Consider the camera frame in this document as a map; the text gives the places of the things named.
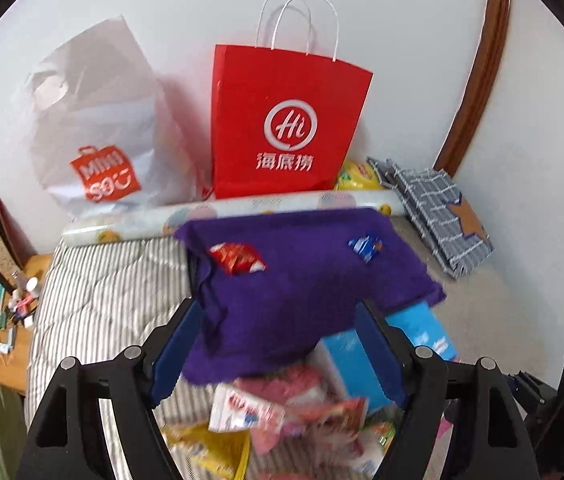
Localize purple towel covered tray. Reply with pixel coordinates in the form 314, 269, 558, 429
175, 208, 446, 386

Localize red Haidilao paper bag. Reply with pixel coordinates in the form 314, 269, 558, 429
209, 0, 374, 201

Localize striped grey quilt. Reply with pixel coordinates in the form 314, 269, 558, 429
24, 216, 553, 480

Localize grey checkered star cloth bag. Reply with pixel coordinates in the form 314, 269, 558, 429
367, 157, 494, 280

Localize wooden side table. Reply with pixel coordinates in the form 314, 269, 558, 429
0, 252, 53, 396

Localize blue candy packet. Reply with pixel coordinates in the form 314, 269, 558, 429
348, 234, 384, 263

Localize brown wooden door frame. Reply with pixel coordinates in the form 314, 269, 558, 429
434, 0, 511, 177

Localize pink strawberry snack bags pile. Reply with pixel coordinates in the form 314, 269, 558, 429
162, 363, 397, 479

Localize yellow snack bag by wall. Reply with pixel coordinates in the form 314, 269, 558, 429
334, 159, 382, 191

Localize white Miniso plastic bag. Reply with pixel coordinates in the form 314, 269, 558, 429
20, 18, 200, 218

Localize blue tissue pack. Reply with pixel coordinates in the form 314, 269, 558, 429
309, 301, 459, 414

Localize red white candy packet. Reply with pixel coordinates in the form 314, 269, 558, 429
208, 243, 267, 275

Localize rolled fruit print mat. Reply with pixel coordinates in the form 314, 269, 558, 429
62, 190, 406, 247

